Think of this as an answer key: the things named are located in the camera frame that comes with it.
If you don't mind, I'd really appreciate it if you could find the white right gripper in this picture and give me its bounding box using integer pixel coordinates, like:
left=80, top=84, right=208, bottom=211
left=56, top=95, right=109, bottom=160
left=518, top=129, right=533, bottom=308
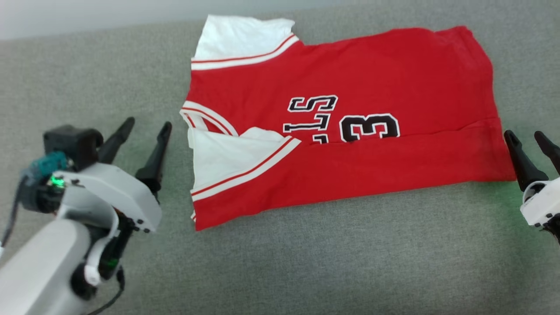
left=504, top=129, right=560, bottom=228

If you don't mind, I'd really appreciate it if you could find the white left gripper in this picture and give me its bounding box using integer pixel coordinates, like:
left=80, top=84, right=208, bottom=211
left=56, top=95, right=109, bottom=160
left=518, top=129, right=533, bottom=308
left=52, top=117, right=173, bottom=233

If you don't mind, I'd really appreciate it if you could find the red and white jersey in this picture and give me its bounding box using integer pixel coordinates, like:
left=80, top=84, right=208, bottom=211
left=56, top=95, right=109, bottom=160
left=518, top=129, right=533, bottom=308
left=179, top=14, right=518, bottom=231

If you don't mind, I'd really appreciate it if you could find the teal cable connector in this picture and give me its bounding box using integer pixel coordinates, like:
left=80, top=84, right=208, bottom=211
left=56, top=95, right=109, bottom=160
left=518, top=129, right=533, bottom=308
left=30, top=151, right=70, bottom=178

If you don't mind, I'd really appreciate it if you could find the thin black cable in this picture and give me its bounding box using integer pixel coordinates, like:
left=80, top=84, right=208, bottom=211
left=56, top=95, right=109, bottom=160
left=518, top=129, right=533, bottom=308
left=0, top=174, right=28, bottom=246
left=87, top=266, right=126, bottom=315

